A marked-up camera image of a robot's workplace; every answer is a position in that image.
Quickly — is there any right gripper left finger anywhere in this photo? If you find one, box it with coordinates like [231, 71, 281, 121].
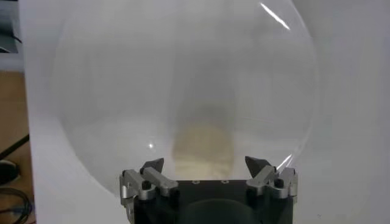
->
[119, 157, 180, 205]

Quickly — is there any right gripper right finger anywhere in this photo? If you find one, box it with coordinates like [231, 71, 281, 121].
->
[245, 156, 299, 200]

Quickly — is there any black floor cable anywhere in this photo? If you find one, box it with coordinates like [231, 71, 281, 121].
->
[0, 187, 33, 224]

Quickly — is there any large white plate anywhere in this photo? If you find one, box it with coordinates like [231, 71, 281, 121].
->
[50, 0, 319, 195]

